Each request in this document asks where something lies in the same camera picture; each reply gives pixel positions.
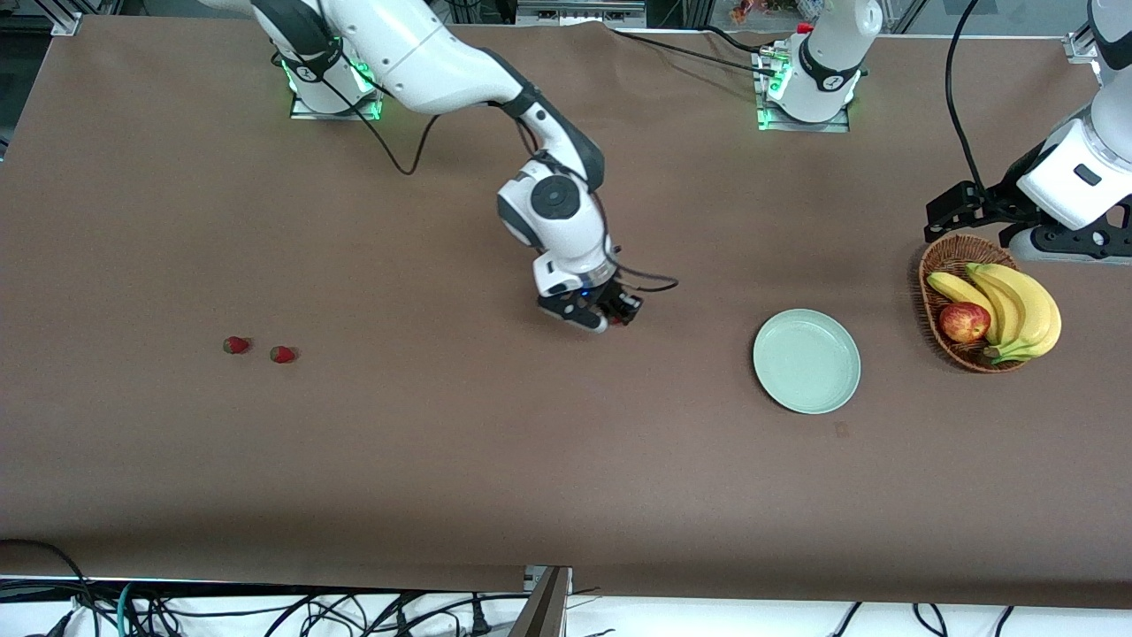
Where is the pale green plate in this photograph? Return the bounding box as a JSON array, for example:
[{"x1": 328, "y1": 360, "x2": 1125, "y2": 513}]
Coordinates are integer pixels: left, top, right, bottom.
[{"x1": 753, "y1": 308, "x2": 861, "y2": 415}]

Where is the brown wicker basket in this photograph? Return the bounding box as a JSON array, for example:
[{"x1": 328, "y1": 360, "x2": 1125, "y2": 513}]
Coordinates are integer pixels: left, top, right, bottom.
[{"x1": 918, "y1": 234, "x2": 1031, "y2": 374}]

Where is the red apple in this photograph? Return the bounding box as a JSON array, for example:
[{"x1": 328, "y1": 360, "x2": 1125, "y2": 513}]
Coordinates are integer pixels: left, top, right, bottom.
[{"x1": 938, "y1": 302, "x2": 992, "y2": 344}]

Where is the yellow banana bunch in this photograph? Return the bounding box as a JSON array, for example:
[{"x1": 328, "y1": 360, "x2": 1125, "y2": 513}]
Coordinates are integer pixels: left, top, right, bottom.
[{"x1": 926, "y1": 262, "x2": 1062, "y2": 365}]

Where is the brown table cover sheet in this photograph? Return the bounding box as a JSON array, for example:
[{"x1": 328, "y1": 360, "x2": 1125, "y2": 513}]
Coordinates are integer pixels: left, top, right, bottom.
[{"x1": 0, "y1": 16, "x2": 1132, "y2": 611}]

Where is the grey background device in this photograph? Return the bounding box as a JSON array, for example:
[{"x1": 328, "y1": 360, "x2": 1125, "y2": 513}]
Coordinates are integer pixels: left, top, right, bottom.
[{"x1": 516, "y1": 0, "x2": 646, "y2": 27}]

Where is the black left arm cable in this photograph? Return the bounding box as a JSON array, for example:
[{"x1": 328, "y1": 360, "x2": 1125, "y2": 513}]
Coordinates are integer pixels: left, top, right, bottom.
[{"x1": 945, "y1": 0, "x2": 984, "y2": 191}]

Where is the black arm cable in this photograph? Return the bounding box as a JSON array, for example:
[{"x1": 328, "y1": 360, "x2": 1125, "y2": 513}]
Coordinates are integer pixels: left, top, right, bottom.
[
  {"x1": 270, "y1": 49, "x2": 680, "y2": 295},
  {"x1": 945, "y1": 0, "x2": 984, "y2": 191}
]

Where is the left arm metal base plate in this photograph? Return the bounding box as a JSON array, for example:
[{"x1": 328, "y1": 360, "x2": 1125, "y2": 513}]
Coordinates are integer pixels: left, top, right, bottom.
[{"x1": 756, "y1": 106, "x2": 852, "y2": 134}]

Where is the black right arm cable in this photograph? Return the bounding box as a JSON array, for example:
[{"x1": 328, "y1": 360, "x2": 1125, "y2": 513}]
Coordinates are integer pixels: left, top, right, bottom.
[{"x1": 270, "y1": 49, "x2": 680, "y2": 295}]

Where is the black cable on table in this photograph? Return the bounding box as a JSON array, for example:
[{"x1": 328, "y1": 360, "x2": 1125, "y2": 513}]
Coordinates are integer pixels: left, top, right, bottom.
[{"x1": 610, "y1": 29, "x2": 779, "y2": 79}]

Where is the black floor cable tangle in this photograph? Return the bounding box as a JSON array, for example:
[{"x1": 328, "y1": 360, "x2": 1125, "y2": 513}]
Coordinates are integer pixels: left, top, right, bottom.
[{"x1": 256, "y1": 591, "x2": 501, "y2": 637}]

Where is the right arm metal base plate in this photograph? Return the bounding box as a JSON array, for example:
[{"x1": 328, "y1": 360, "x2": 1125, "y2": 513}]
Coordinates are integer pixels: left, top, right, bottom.
[{"x1": 290, "y1": 88, "x2": 383, "y2": 121}]

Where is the teal floor cable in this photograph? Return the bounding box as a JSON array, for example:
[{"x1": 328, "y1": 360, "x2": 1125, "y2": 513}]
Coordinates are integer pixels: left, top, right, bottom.
[{"x1": 115, "y1": 581, "x2": 144, "y2": 637}]

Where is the thick black floor cable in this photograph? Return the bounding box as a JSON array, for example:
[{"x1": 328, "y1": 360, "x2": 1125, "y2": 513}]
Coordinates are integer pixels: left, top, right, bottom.
[{"x1": 0, "y1": 538, "x2": 98, "y2": 637}]

